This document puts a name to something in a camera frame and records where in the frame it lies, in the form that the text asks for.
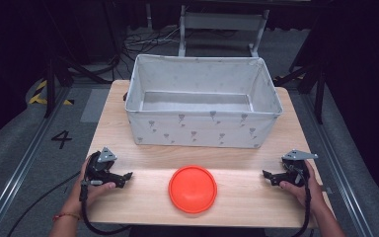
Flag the person's left hand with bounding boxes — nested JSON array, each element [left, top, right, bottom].
[[66, 155, 116, 215]]

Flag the bundle of floor cables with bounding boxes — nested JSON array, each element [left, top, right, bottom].
[[121, 27, 183, 54]]

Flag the thick black gripper cable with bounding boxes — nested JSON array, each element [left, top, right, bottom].
[[79, 180, 133, 237]]

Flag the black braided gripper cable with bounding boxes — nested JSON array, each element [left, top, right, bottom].
[[290, 160, 312, 237]]

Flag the white printed fabric storage box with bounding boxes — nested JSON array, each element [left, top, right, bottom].
[[123, 53, 284, 149]]

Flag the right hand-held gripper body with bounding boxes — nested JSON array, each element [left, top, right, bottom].
[[280, 149, 320, 189]]

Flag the black tripod stand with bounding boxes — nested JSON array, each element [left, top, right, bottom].
[[42, 0, 121, 119]]

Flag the black metal stand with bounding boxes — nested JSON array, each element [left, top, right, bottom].
[[274, 19, 328, 125]]

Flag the thin black cable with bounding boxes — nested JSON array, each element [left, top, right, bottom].
[[5, 170, 82, 237]]

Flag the red string bracelet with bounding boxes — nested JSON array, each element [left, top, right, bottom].
[[52, 212, 81, 222]]

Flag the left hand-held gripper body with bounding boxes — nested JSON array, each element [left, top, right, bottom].
[[86, 146, 118, 187]]

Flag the orange round plastic plate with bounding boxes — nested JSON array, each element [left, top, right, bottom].
[[168, 165, 218, 215]]

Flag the yellow black hazard tape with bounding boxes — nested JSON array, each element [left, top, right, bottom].
[[28, 79, 75, 107]]

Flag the grey metal stand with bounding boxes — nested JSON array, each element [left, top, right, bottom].
[[177, 4, 270, 59]]

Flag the grey metal floor rail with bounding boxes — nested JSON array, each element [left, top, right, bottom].
[[299, 92, 376, 237], [0, 86, 74, 237]]

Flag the person's right hand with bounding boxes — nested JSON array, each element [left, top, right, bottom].
[[278, 159, 328, 213]]

